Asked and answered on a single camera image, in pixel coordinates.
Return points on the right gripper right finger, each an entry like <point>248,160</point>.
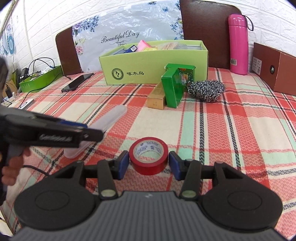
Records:
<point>188,171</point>

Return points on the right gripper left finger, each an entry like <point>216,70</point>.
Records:
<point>109,170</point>

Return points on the red tape roll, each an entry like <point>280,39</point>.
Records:
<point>149,155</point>

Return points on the translucent plastic toothbrush case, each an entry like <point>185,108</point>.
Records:
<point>103,123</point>

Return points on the gold cardboard box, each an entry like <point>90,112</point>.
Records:
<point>156,99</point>

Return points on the plain green box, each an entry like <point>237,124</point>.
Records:
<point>173,88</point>

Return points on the person's left hand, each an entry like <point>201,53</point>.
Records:
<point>12,170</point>

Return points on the white power bank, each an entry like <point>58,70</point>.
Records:
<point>27,103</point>

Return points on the green plastic tray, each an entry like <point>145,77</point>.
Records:
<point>32,84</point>

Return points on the black smartphone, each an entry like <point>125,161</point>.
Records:
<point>74,84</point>

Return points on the red plaid bed sheet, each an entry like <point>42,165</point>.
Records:
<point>250,127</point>

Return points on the steel wool scrubber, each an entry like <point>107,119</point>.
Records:
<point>207,90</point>

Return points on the green patterned box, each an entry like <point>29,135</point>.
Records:
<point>187,73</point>

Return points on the light green cardboard box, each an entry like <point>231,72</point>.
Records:
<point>147,67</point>

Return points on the blue small box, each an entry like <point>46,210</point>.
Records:
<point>131,49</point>

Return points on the yellow small box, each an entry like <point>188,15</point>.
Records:
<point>150,49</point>

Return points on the white cotton gloves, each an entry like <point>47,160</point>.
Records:
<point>167,45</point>

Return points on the brown cardboard box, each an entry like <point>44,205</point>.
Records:
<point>276,68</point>

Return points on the pink thermos bottle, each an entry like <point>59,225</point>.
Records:
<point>239,25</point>

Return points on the dark brown headboard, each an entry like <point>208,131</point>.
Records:
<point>202,20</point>

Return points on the floral Beautiful Day bag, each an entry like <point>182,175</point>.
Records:
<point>123,25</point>

